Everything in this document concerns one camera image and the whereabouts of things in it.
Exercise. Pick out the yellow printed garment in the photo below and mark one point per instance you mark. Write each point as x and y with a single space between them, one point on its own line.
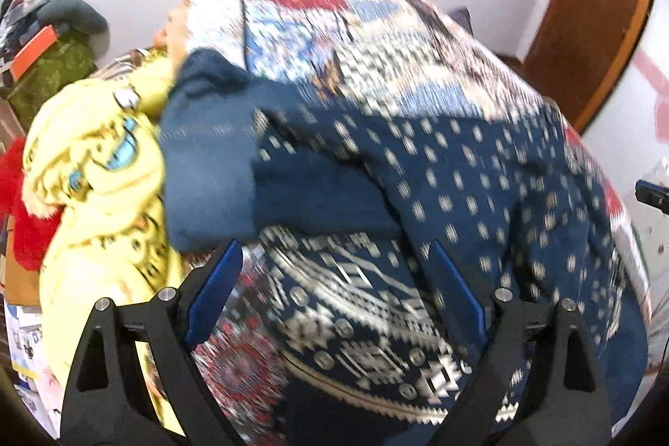
94 195

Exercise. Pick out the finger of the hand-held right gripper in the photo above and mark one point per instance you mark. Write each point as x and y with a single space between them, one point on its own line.
654 196

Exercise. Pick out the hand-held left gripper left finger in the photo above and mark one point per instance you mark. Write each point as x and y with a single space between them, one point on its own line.
214 289

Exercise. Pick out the brown wooden door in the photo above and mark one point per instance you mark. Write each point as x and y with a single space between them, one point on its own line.
590 7

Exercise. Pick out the orange box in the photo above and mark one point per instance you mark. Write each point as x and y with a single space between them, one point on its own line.
34 51

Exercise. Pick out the red fluffy cloth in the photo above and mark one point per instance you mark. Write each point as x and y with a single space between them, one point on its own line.
21 195

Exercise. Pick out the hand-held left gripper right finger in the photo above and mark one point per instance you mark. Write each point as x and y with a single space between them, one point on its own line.
454 289

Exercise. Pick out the striped brown cloth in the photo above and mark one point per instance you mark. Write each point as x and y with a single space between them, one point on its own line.
125 62

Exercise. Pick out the grey pillow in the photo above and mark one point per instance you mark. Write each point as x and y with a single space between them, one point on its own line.
78 15

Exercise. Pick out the printed paper box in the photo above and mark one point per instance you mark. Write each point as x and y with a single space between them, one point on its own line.
29 357

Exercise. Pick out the pile of mixed clutter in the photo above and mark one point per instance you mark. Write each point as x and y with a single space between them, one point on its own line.
21 7

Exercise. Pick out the patchwork printed blanket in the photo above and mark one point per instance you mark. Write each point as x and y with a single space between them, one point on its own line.
392 23

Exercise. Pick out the green camouflage cloth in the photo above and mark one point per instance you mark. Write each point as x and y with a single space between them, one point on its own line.
52 75

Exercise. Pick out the brown cardboard box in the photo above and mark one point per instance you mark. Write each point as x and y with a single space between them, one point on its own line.
21 268

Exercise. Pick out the navy patterned hoodie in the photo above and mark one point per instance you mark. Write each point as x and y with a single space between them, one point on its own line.
470 174

